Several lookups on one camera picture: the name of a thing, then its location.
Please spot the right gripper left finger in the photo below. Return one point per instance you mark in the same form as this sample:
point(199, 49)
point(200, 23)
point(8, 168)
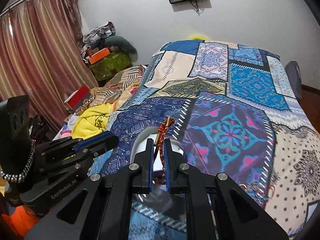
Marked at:
point(100, 207)

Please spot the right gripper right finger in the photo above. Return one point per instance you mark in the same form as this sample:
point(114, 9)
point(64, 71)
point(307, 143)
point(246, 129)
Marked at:
point(216, 206)

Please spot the purple heart-shaped tin box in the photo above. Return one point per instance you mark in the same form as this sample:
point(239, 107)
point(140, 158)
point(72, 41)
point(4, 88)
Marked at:
point(139, 145)

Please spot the yellow blanket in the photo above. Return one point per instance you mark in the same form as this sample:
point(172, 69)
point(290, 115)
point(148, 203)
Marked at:
point(92, 122)

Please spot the red and white box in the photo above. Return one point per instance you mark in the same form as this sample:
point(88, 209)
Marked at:
point(76, 97)

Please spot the striped orange blanket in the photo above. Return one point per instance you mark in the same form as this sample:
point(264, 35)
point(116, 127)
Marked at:
point(116, 91)

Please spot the blue patchwork bedspread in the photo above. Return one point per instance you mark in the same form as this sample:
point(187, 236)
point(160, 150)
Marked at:
point(235, 112)

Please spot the striped brown curtain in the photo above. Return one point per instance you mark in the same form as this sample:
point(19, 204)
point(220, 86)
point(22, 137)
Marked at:
point(40, 56)

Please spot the orange box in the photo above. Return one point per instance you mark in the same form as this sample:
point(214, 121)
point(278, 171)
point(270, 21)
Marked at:
point(99, 55)

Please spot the green cloth covered box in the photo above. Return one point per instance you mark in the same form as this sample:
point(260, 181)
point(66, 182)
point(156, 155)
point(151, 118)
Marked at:
point(110, 65)

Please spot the pile of clothes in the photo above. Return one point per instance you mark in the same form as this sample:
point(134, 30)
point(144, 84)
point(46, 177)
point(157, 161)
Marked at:
point(96, 34)

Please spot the dark grey pillow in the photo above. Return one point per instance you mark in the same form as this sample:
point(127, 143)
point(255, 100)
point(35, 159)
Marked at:
point(120, 44)

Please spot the dark chair beside bed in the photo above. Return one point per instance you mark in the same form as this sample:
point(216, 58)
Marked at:
point(293, 73)

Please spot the yellow round object behind bed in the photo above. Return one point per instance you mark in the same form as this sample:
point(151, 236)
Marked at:
point(199, 37)

